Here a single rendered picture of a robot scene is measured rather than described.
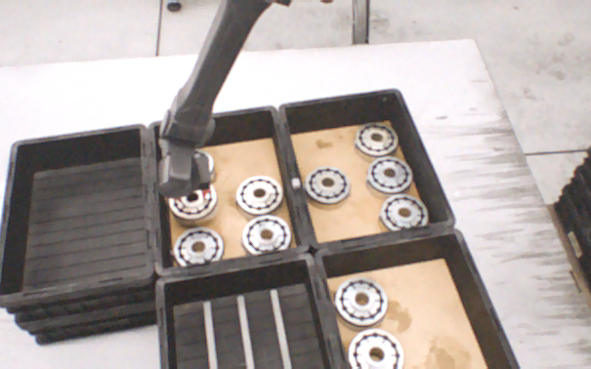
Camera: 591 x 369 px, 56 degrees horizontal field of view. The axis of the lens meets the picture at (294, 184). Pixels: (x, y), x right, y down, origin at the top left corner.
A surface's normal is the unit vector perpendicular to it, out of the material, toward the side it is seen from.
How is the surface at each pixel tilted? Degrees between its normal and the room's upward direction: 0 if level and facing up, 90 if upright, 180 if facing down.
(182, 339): 0
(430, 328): 0
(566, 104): 0
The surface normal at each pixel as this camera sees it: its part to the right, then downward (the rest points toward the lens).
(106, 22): 0.00, -0.59
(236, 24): 0.04, 0.88
